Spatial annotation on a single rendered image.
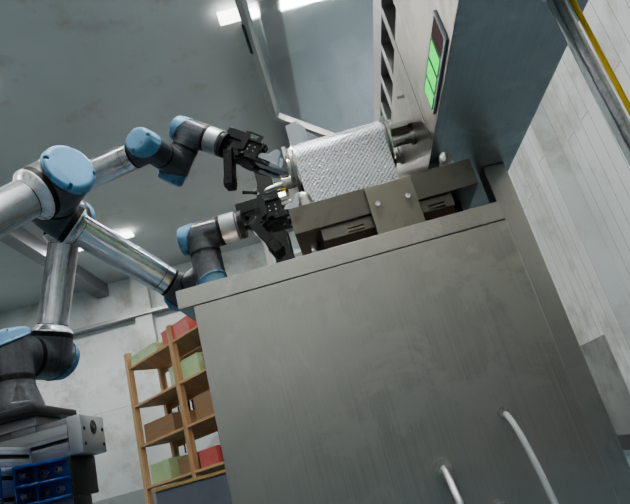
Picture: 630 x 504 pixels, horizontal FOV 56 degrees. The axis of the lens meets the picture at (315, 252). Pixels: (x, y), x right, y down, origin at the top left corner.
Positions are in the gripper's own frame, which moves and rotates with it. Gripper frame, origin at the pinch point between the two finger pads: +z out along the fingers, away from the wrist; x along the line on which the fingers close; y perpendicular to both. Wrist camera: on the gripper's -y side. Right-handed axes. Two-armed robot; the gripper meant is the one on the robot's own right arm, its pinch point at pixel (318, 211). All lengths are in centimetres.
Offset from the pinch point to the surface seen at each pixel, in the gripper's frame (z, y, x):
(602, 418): 50, -64, 13
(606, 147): 202, 88, 239
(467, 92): 35.8, 4.9, -27.5
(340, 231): 2.9, -13.8, -19.0
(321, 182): 2.6, 7.2, -0.2
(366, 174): 14.0, 5.9, -0.3
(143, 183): -207, 346, 568
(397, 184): 16.9, -8.3, -22.0
